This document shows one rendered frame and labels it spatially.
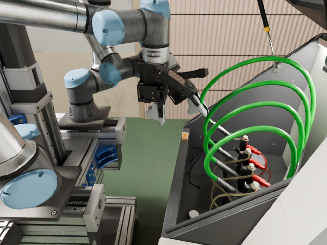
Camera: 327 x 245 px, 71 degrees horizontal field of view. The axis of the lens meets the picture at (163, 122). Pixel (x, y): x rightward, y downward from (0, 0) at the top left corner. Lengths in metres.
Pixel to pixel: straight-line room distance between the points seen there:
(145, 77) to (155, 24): 0.15
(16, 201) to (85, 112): 0.64
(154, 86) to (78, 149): 0.62
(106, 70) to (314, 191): 0.66
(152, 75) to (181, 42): 2.20
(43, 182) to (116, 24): 0.40
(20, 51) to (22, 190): 0.47
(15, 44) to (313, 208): 0.89
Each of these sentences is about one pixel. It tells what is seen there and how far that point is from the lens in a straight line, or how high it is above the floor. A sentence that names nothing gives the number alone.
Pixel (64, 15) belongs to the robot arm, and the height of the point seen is 1.55.
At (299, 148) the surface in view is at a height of 1.22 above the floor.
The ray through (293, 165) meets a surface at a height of 1.22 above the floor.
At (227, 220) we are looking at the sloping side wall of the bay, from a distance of 0.66.
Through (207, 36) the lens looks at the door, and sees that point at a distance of 2.87.
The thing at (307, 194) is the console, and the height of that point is 1.28.
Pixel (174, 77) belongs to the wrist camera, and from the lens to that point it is 0.66.
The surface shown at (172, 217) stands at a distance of 0.83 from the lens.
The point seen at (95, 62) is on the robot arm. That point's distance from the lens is 1.18.
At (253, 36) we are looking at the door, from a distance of 3.00.
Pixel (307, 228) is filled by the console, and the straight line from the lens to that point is 0.50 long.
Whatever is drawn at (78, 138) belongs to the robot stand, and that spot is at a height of 0.95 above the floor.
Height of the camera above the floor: 1.61
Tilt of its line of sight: 31 degrees down
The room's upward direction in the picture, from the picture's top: straight up
